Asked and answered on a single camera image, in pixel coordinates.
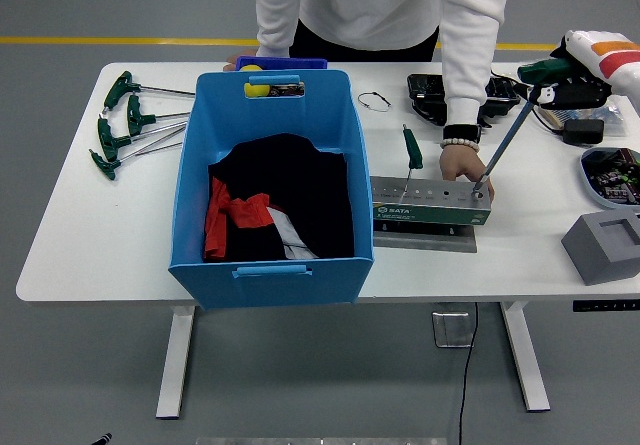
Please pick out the yellow ball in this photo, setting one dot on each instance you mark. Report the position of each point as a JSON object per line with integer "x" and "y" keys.
{"x": 257, "y": 91}

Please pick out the black glossy plastic tray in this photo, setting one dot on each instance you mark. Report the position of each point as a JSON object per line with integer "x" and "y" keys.
{"x": 427, "y": 95}

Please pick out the person's left forearm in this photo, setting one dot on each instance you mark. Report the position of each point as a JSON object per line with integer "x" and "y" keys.
{"x": 467, "y": 80}

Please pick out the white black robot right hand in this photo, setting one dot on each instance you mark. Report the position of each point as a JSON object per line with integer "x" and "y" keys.
{"x": 595, "y": 65}

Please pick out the large light blue plastic box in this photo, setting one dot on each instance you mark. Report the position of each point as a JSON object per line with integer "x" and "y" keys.
{"x": 272, "y": 115}

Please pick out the grey block with square recess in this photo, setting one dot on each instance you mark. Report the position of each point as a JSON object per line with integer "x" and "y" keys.
{"x": 595, "y": 260}

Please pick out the black red white clothing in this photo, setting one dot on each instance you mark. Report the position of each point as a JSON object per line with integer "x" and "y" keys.
{"x": 300, "y": 190}

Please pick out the clear plastic bag of parts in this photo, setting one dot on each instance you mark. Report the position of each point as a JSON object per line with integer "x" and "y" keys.
{"x": 614, "y": 115}

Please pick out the small dark blue bin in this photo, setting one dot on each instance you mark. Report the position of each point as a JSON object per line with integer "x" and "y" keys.
{"x": 300, "y": 62}

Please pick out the black power adapter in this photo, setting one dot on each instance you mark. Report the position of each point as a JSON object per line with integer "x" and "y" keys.
{"x": 584, "y": 131}

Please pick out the person's right forearm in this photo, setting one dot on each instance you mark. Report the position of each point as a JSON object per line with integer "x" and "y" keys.
{"x": 275, "y": 30}

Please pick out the grey metal hex key rack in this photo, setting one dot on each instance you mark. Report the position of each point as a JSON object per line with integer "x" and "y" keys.
{"x": 430, "y": 212}

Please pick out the white table leg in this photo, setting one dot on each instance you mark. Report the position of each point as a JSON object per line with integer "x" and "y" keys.
{"x": 175, "y": 365}
{"x": 525, "y": 360}

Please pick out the black white robot left hand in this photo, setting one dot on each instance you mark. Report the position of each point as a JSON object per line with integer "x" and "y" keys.
{"x": 105, "y": 439}

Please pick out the black table control panel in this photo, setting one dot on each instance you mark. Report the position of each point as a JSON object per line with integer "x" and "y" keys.
{"x": 600, "y": 306}

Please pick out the silver floor socket box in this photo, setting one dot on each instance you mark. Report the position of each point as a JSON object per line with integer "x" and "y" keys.
{"x": 450, "y": 330}

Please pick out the person's right hand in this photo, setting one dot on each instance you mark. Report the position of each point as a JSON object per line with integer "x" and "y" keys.
{"x": 232, "y": 63}

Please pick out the person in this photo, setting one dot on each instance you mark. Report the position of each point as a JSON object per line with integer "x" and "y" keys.
{"x": 375, "y": 5}

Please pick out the person's left hand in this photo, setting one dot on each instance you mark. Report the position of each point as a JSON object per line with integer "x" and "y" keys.
{"x": 462, "y": 165}

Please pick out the light blue round tray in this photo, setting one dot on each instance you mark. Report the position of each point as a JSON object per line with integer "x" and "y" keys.
{"x": 590, "y": 185}

